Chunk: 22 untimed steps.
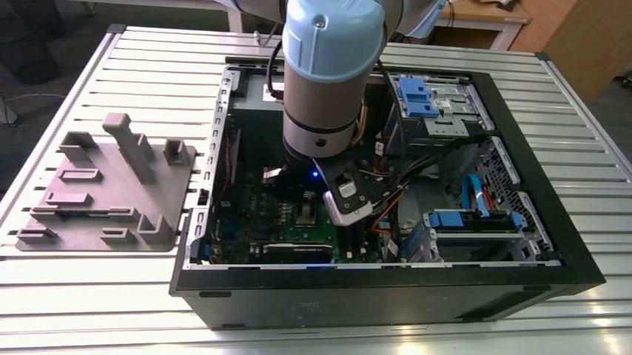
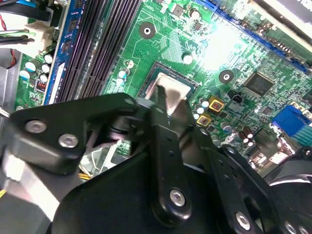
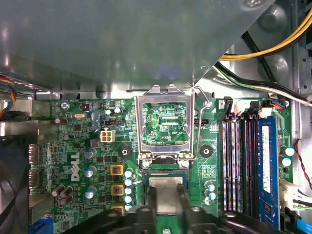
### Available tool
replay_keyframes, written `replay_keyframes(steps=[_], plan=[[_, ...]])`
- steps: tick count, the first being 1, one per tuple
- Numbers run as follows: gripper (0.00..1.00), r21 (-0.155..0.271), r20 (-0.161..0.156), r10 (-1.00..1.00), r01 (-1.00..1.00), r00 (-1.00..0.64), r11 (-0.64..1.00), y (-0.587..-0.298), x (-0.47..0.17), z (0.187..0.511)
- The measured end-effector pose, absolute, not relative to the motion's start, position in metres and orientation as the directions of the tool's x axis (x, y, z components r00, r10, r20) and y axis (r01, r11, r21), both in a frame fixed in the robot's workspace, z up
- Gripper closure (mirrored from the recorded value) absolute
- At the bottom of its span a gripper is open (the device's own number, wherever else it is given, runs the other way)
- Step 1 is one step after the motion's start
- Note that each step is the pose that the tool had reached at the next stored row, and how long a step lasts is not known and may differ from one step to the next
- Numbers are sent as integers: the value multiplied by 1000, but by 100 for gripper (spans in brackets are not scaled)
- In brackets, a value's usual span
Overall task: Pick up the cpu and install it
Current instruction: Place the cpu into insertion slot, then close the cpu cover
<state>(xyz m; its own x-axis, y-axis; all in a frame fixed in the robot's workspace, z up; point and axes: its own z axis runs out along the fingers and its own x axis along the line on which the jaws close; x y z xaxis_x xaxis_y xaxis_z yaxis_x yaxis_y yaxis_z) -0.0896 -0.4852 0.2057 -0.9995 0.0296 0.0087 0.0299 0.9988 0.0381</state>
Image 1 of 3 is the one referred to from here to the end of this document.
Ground CPU socket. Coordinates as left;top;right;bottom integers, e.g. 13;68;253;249
293;201;322;229

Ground green motherboard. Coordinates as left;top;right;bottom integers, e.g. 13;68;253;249
206;162;388;266

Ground grey power supply unit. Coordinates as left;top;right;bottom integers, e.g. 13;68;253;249
230;73;289;166

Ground black graphics card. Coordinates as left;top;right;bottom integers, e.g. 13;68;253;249
246;240;335;265

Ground black RAM slot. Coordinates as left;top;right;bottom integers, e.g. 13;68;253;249
333;221;353;260

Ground pale blue disk carrier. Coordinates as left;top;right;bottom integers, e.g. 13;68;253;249
402;227;438;264

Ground metal drive cage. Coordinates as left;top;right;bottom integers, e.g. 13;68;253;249
384;72;496;156

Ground grey parts rack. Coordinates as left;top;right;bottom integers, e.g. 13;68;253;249
13;112;203;253

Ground black open PC case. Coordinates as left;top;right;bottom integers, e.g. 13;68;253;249
167;55;607;331

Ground metal disk bay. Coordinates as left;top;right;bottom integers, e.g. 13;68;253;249
422;209;555;264

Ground RAM stick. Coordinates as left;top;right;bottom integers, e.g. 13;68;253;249
28;209;135;219

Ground wooden desk white legs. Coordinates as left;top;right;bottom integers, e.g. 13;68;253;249
74;0;533;51

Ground wooden cabinet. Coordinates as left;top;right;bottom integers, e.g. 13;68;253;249
510;0;632;105

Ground thin red wire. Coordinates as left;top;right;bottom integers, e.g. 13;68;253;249
222;127;237;188

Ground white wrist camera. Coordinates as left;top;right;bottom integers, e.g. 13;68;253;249
321;172;376;227

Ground orange wire bundle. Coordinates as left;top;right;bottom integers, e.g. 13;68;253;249
369;205;402;237

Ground black wire bundle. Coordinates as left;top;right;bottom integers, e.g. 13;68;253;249
380;133;494;217

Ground thick black camera cable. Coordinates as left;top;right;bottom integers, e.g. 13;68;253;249
265;35;287;103

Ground blue flat wire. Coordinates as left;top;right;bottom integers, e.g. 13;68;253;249
461;172;496;219

